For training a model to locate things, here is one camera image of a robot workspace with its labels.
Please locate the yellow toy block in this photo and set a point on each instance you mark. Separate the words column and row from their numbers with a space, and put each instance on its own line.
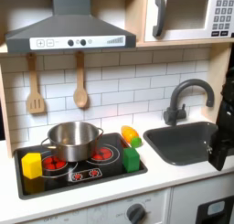
column 31, row 165

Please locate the grey sink basin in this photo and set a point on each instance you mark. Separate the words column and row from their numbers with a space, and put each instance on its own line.
column 182, row 144

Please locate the white toy microwave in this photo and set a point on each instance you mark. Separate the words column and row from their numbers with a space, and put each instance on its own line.
column 189, row 16

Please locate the steel pot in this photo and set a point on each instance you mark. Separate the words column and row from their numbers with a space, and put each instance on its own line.
column 73, row 140

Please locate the wooden spoon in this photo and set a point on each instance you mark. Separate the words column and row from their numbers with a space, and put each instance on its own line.
column 80, row 84

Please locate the black toy stove top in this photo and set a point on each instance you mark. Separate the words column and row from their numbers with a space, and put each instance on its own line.
column 76, row 166

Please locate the grey oven knob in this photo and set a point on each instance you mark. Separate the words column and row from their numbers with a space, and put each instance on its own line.
column 136, row 213

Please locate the grey range hood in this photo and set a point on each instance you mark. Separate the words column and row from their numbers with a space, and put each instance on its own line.
column 71, row 31

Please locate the grey tap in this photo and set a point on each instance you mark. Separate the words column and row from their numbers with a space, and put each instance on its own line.
column 182, row 102

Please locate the orange toy carrot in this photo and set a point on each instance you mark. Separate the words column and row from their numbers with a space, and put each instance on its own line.
column 130, row 135

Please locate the green toy block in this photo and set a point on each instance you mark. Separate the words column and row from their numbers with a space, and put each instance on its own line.
column 131, row 159

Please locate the wooden slotted spatula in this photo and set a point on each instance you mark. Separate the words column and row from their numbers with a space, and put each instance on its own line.
column 35, row 90

